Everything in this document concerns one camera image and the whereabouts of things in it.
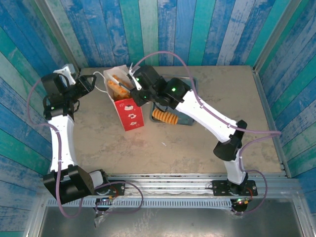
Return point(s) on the red and white paper bag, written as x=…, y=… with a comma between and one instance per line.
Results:
x=129, y=116

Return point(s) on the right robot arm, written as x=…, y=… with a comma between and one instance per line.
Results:
x=209, y=118

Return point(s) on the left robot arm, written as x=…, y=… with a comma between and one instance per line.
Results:
x=61, y=143

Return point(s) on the long many-ridged fake bread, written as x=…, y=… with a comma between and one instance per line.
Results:
x=165, y=117

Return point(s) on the grey metal tray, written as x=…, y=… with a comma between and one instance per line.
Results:
x=185, y=121

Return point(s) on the small circuit board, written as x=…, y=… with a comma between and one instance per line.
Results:
x=107, y=198
x=241, y=202

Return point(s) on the black round connector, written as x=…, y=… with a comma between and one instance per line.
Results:
x=101, y=209
x=239, y=209

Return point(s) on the shiny metal panel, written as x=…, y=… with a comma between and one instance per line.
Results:
x=172, y=222

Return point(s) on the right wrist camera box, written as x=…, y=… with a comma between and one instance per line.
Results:
x=135, y=81

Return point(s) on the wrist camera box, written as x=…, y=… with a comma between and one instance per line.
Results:
x=66, y=72
x=135, y=81

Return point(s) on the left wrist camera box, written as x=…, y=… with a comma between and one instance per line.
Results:
x=66, y=72

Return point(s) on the aluminium frame post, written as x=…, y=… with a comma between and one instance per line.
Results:
x=275, y=37
x=59, y=37

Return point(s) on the aluminium mounting rail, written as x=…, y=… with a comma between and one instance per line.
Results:
x=160, y=185

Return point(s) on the aluminium table side rail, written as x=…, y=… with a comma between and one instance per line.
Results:
x=264, y=98

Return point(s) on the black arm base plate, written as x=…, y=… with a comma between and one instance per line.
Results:
x=113, y=188
x=222, y=188

